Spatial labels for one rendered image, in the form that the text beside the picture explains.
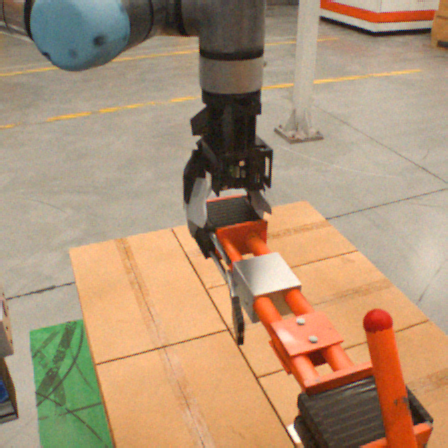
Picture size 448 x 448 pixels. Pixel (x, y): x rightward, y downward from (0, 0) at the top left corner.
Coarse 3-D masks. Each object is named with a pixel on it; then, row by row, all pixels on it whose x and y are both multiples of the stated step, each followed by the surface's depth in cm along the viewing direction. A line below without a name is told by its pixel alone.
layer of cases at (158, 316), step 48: (144, 240) 187; (192, 240) 187; (288, 240) 187; (336, 240) 187; (96, 288) 163; (144, 288) 163; (192, 288) 163; (336, 288) 163; (384, 288) 163; (96, 336) 144; (144, 336) 145; (192, 336) 145; (432, 336) 144; (144, 384) 130; (192, 384) 130; (240, 384) 130; (288, 384) 130; (432, 384) 129; (144, 432) 117; (192, 432) 117; (240, 432) 117; (288, 432) 118
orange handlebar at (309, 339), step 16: (224, 240) 66; (256, 240) 66; (240, 256) 63; (256, 304) 56; (272, 304) 56; (288, 304) 57; (304, 304) 55; (272, 320) 53; (288, 320) 53; (304, 320) 52; (320, 320) 53; (272, 336) 52; (288, 336) 51; (304, 336) 51; (320, 336) 51; (336, 336) 50; (288, 352) 49; (304, 352) 49; (320, 352) 51; (336, 352) 49; (288, 368) 50; (304, 368) 48; (336, 368) 48
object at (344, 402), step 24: (312, 384) 44; (336, 384) 45; (360, 384) 45; (312, 408) 42; (336, 408) 43; (360, 408) 43; (312, 432) 41; (336, 432) 41; (360, 432) 41; (384, 432) 40
